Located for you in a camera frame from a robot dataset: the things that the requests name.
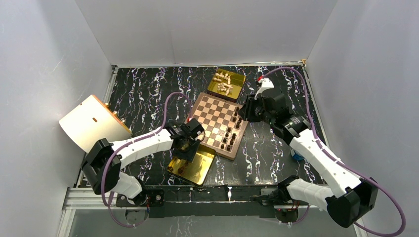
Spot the gold tin with dark pieces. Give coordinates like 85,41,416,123
167,145,215,188

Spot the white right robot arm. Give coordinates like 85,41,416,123
238,94,378,228

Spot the gold tin with light pieces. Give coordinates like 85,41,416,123
207,69,246,102

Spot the blue round object on table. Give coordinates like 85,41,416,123
291,150,304,161

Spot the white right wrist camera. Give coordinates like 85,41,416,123
255,76,274,100

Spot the pile of dark chess pieces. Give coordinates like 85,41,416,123
177,164,188,175

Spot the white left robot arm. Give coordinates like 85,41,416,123
81,118,205,205

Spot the pile of light chess pieces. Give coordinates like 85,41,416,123
213,73,233,95

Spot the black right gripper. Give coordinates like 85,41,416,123
237,94,274,125

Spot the wooden folding chess board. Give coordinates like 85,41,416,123
192,92,249,160

